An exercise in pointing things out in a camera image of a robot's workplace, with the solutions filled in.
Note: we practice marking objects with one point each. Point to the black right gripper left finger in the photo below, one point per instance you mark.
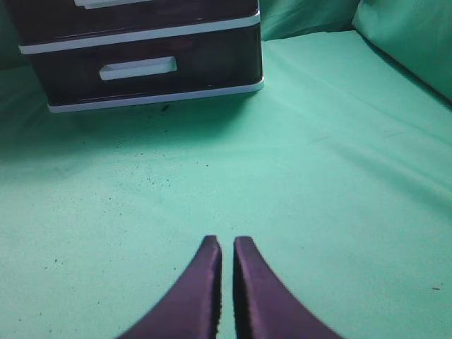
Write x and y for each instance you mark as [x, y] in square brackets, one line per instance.
[191, 308]

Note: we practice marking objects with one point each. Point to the dark bottom drawer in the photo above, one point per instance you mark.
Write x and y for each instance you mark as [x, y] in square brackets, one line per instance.
[181, 64]

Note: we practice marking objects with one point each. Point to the white drawer cabinet frame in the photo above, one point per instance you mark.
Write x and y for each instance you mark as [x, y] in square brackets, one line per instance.
[29, 50]

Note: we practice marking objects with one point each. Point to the dark drawer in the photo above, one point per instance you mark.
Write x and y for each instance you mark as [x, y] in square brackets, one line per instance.
[181, 64]
[39, 22]

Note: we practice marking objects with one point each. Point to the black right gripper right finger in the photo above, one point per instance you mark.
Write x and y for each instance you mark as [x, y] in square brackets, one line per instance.
[263, 306]

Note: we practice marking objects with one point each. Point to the dark middle drawer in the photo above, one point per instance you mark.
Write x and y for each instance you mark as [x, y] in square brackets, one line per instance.
[39, 22]

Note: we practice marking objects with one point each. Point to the green cloth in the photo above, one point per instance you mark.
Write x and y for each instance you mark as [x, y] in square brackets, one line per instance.
[339, 168]

